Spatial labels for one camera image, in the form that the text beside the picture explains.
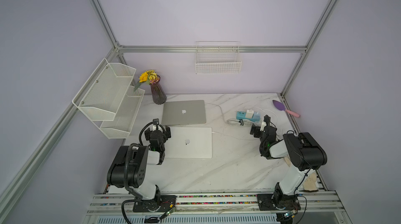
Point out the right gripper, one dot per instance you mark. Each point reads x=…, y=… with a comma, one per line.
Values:
x=256, y=129

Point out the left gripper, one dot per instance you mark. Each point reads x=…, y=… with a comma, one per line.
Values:
x=166, y=133

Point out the turquoise power strip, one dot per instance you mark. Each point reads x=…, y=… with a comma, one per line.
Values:
x=241, y=116

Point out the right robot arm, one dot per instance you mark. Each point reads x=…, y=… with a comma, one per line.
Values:
x=305, y=155

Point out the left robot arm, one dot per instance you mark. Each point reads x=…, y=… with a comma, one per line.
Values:
x=128, y=169

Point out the white laptop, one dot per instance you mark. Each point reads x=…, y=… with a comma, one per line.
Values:
x=189, y=143

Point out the silver grey laptop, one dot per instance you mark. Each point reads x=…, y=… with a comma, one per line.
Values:
x=184, y=112

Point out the purple pink spatula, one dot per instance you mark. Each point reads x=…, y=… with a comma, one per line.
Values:
x=281, y=107

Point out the purple glass vase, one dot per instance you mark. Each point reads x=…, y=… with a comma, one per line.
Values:
x=158, y=95

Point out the yellow flower bouquet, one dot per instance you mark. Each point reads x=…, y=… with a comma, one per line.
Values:
x=149, y=77

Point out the white two-tier mesh shelf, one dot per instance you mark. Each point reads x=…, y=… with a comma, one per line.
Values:
x=109, y=100

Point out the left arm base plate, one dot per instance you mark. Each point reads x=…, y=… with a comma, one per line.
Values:
x=158, y=204

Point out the white wire wall basket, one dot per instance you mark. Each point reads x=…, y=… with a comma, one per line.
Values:
x=217, y=57

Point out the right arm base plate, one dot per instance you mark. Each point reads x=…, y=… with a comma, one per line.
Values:
x=281, y=202

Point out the aluminium frame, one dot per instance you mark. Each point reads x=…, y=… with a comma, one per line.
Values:
x=47, y=47

